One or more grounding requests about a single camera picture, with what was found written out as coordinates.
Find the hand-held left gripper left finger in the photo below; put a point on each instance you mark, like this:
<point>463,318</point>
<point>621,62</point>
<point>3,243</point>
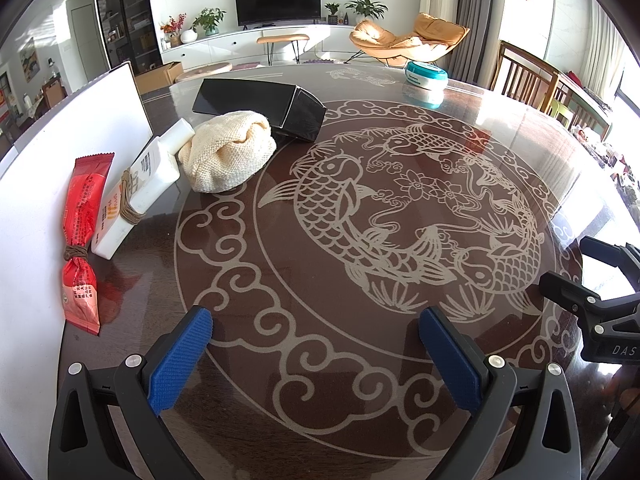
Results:
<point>180,360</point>

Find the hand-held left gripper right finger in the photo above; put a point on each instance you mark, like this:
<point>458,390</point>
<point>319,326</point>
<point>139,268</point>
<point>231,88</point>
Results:
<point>450,360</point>

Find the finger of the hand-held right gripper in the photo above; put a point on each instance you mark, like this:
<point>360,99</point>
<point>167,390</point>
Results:
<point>575,295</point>
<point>615,257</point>

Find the wooden dining chair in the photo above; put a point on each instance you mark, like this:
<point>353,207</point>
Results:
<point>525,67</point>
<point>582,102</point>

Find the red snack packet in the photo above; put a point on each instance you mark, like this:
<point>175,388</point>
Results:
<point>82,210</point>

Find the white bottle with twine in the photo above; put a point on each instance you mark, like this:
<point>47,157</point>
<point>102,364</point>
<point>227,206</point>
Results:
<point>150,170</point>

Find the white foam board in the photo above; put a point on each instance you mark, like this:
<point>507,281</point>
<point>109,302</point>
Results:
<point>30,235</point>

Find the cream knit sock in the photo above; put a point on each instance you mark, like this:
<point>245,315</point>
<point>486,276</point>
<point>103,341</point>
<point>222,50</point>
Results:
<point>225,155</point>

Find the teal cream jar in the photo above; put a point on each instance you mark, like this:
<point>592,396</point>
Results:
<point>425,80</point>

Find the black box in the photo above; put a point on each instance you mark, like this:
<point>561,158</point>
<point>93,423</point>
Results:
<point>245,97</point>

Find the grey curtain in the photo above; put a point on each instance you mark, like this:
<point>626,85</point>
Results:
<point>480,15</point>

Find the brown cardboard box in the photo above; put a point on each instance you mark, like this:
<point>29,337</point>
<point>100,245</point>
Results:
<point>157,77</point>

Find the round wooden stool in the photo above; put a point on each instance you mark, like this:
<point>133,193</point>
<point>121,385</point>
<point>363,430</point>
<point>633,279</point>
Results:
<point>202,71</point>

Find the orange lounge chair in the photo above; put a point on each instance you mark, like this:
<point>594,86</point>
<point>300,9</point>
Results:
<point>395,42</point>

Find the white television cabinet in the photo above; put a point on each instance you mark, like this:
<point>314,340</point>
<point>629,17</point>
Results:
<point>225,45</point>

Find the white round vase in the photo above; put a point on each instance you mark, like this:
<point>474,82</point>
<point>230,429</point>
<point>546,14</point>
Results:
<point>188,36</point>

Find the red flower arrangement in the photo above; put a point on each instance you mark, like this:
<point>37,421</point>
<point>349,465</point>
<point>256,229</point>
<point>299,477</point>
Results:
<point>172,27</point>

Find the orange seat bench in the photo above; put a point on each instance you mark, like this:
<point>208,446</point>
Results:
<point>282,38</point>

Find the green potted plant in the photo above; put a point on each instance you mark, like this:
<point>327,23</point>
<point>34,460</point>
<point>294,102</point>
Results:
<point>209,20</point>

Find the large leafy potted plant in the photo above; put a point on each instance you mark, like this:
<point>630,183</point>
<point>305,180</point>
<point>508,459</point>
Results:
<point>365,7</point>

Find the dark glass display cabinet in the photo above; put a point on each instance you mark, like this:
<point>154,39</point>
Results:
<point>130,10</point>

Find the black television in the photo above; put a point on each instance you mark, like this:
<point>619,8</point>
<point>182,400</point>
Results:
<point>277,4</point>

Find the small potted plant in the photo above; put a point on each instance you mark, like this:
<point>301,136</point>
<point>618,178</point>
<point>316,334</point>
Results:
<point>332,10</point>

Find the framed wall painting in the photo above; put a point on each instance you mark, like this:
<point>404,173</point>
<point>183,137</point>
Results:
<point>29,60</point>

